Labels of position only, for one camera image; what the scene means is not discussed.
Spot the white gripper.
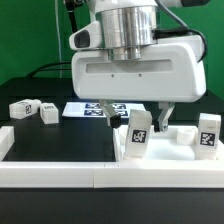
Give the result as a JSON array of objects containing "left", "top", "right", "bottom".
[{"left": 72, "top": 35, "right": 206, "bottom": 133}]

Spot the white square table top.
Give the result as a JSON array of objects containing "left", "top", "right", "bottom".
[{"left": 113, "top": 125, "right": 224, "bottom": 161}]

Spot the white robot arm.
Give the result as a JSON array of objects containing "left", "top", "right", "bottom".
[{"left": 69, "top": 0, "right": 210, "bottom": 132}]

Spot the white U-shaped obstacle fence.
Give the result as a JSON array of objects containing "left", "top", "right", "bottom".
[{"left": 0, "top": 126, "right": 224, "bottom": 188}]

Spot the white sheet with markers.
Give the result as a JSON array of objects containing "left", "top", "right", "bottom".
[{"left": 62, "top": 102, "right": 145, "bottom": 118}]

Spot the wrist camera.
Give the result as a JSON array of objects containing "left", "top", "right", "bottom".
[{"left": 69, "top": 21, "right": 102, "bottom": 51}]

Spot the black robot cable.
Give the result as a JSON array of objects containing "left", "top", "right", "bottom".
[{"left": 25, "top": 0, "right": 86, "bottom": 79}]

